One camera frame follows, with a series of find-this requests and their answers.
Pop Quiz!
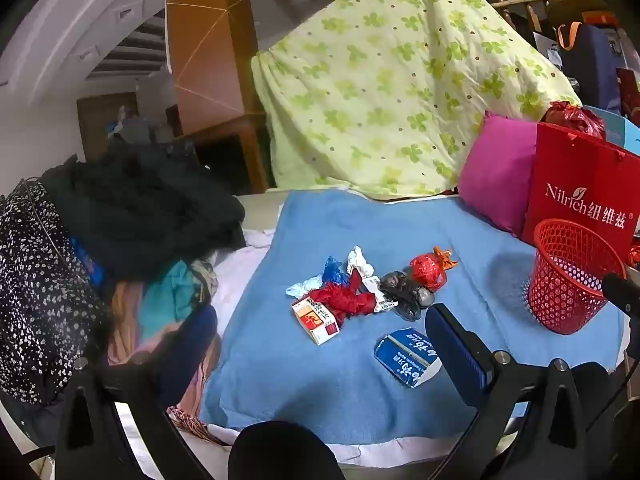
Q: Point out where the black white floral garment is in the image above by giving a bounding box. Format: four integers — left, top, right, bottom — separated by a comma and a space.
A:
0, 180, 108, 406

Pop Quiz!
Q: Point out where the red gift box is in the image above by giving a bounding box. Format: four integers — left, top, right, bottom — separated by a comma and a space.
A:
615, 67, 640, 116

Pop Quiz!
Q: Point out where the white red medicine box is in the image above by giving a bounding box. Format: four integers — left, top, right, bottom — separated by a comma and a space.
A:
291, 295, 341, 346

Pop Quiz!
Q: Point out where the light blue sock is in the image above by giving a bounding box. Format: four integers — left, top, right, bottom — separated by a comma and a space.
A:
286, 275, 323, 298

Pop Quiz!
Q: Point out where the wooden lattice door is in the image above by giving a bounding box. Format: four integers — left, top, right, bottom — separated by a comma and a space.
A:
77, 91, 141, 151

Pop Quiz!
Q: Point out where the light blue box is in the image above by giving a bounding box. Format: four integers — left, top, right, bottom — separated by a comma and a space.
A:
582, 105, 640, 153

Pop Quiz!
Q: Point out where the blue towel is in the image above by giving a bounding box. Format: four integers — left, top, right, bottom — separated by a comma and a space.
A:
200, 189, 626, 448

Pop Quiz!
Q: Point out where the white bedsheet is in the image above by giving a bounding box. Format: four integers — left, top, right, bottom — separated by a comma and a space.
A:
165, 187, 626, 471

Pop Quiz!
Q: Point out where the green floral quilt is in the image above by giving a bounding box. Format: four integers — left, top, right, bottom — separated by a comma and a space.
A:
250, 0, 583, 201

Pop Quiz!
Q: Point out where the orange wrapper bundle red tie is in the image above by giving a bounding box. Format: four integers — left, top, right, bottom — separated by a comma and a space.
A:
410, 246, 460, 292

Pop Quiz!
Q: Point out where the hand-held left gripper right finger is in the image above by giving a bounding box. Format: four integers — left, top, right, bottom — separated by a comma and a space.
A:
425, 302, 590, 480

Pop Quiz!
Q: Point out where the grey cabinet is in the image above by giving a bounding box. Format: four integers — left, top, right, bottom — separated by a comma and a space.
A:
119, 116, 152, 145

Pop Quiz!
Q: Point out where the pink pillow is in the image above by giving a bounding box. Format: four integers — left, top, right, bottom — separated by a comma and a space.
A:
457, 114, 541, 237

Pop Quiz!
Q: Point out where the red plastic bag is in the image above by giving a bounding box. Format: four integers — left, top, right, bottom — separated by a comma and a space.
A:
307, 267, 378, 326
544, 101, 607, 141

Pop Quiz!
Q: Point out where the pink striped cloth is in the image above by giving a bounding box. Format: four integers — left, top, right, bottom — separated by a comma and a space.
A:
107, 280, 223, 441

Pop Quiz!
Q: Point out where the blue plastic bag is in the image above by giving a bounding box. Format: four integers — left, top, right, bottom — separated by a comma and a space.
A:
321, 256, 351, 288

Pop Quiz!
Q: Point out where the blue toothpaste box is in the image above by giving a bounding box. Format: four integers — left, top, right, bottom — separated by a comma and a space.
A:
374, 327, 443, 388

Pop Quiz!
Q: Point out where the navy bag with orange handle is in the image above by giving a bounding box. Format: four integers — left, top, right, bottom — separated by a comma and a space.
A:
555, 21, 623, 116

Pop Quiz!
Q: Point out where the red paper bag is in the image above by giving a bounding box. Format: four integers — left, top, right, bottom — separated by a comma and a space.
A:
520, 122, 640, 263

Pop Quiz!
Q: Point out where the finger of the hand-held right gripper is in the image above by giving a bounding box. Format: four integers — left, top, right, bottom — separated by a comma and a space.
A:
601, 272, 640, 317

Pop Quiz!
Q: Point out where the red plastic basket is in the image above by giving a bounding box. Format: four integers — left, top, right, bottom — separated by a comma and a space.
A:
525, 218, 628, 336

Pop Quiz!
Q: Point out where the teal cloth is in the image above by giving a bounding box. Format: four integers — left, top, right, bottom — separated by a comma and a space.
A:
137, 260, 211, 343

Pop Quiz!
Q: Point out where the orange wooden cabinet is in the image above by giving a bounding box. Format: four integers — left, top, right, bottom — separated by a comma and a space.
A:
165, 0, 273, 193

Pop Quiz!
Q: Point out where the black plastic bag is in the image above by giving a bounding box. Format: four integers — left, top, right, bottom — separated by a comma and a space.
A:
379, 270, 436, 322

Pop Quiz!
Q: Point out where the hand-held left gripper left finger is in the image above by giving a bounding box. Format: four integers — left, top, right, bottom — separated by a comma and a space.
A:
55, 304, 221, 480

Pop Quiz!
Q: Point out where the round wooden tabletop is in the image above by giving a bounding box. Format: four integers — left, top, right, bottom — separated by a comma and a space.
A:
547, 0, 616, 26

